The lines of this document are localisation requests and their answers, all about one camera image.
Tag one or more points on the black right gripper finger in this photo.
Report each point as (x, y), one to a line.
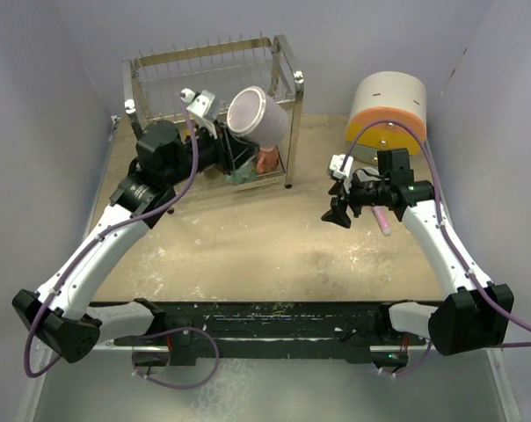
(337, 216)
(338, 189)

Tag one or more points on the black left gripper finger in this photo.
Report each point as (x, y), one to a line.
(226, 135)
(238, 152)

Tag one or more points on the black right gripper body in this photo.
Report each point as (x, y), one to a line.
(366, 193)

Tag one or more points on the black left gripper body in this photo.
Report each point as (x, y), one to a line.
(210, 151)

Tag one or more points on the teal cup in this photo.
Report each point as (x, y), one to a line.
(245, 174)

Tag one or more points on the terracotta mug white inside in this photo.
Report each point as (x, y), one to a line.
(268, 161)

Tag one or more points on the lilac mug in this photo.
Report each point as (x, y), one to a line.
(255, 116)

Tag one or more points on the grey mug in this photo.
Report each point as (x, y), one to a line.
(369, 172)

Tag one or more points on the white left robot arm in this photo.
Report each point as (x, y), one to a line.
(59, 312)

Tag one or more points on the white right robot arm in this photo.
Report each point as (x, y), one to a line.
(473, 313)

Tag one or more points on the steel two-tier dish rack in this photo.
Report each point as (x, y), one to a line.
(152, 81)

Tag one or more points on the pink marker pen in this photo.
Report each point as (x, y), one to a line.
(382, 220)

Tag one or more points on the round cream drawer cabinet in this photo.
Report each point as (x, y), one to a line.
(387, 106)

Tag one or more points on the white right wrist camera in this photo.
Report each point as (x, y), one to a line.
(340, 167)

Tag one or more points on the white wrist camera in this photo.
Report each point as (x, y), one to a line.
(340, 167)
(203, 106)

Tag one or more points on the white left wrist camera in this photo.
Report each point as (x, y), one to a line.
(203, 106)

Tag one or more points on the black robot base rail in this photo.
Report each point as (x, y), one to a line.
(356, 332)

